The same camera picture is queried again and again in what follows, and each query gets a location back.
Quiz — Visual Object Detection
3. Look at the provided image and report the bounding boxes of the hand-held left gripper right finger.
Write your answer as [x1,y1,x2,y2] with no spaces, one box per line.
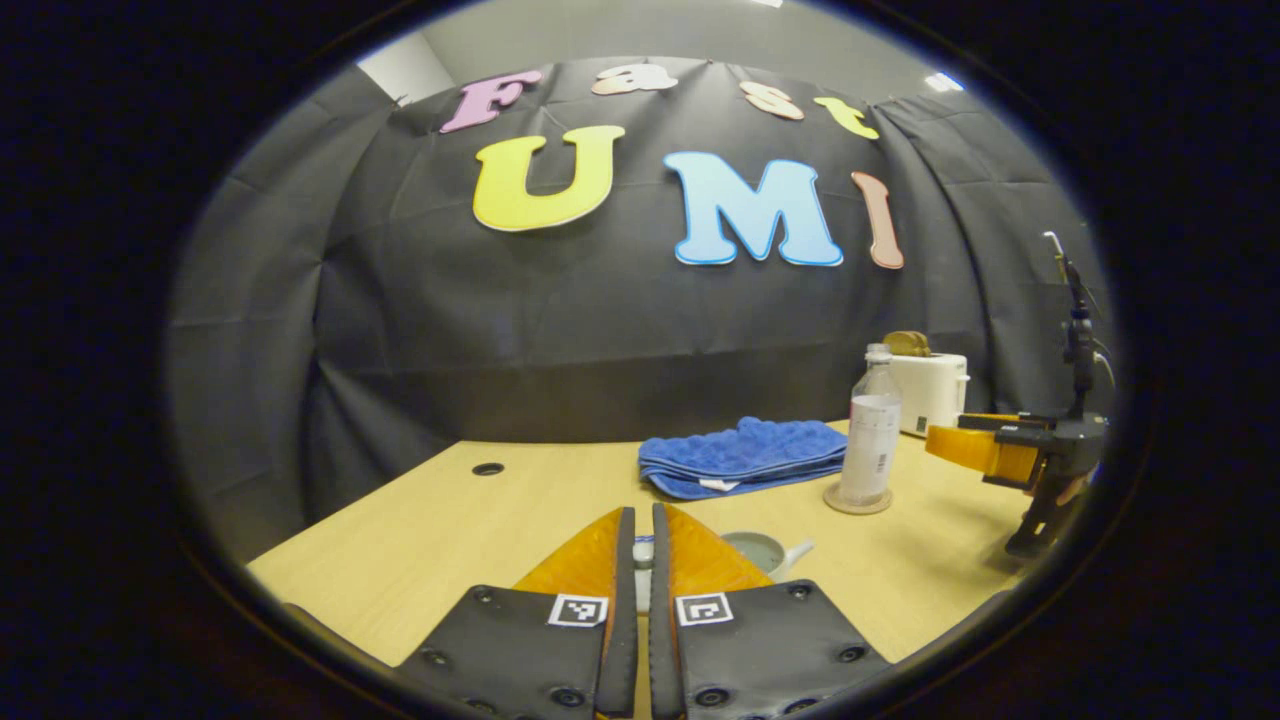
[648,503,891,720]

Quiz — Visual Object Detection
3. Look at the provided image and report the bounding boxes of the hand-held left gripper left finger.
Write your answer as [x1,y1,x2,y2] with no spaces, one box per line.
[395,507,638,720]

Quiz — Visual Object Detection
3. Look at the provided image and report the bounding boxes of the clear plastic water bottle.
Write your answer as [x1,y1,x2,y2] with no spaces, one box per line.
[838,344,903,507]

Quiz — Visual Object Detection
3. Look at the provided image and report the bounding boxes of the white ceramic teacup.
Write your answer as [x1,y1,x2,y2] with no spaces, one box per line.
[720,530,815,583]

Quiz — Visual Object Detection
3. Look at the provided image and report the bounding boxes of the round brown coaster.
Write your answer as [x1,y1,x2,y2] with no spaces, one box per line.
[823,480,894,516]

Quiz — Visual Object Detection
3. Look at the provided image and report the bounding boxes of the white toaster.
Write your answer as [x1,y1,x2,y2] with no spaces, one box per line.
[885,352,970,438]

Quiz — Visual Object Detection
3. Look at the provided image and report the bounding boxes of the folded blue towel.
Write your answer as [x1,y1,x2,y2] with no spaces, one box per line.
[638,417,849,500]

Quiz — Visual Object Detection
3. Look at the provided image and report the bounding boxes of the black backdrop cloth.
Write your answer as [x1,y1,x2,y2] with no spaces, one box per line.
[165,55,1116,561]

